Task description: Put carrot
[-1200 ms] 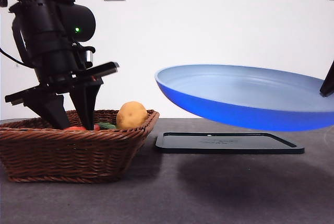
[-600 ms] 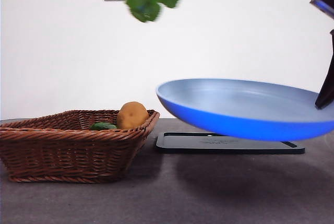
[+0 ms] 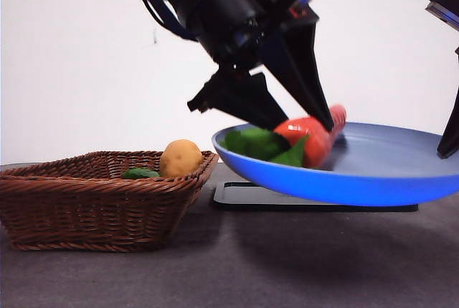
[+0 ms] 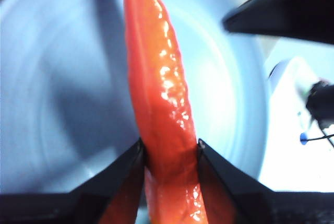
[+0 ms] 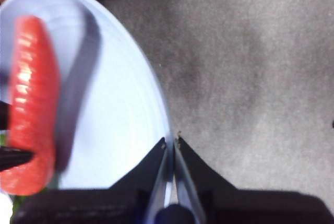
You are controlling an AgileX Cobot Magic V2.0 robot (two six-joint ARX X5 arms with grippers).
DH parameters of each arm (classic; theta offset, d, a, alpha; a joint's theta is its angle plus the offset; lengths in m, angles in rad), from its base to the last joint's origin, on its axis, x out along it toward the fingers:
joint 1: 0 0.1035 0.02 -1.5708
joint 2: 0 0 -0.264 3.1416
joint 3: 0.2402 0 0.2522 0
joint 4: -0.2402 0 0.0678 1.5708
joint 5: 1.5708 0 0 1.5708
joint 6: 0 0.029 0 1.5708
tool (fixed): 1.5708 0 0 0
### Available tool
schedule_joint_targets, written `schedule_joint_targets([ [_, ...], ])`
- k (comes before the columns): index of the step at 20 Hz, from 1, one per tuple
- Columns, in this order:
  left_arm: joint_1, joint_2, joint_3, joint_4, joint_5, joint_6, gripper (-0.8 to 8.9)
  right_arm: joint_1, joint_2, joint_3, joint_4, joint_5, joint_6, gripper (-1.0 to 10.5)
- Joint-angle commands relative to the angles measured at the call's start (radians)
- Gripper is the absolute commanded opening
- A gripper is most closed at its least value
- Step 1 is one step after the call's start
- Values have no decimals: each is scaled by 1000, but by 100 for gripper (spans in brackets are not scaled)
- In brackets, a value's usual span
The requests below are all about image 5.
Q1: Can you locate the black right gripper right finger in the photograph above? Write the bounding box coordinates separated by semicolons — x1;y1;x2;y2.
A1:
173;137;334;224

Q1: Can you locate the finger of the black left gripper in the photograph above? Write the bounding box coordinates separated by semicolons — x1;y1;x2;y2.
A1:
0;147;35;171
0;101;11;131

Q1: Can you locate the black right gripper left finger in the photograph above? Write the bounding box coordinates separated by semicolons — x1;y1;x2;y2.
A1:
11;137;168;224

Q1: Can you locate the orange carrot with green leaves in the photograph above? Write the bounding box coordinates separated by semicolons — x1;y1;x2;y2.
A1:
0;15;61;224

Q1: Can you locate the blue round plate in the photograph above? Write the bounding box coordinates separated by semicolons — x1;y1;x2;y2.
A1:
0;0;175;191

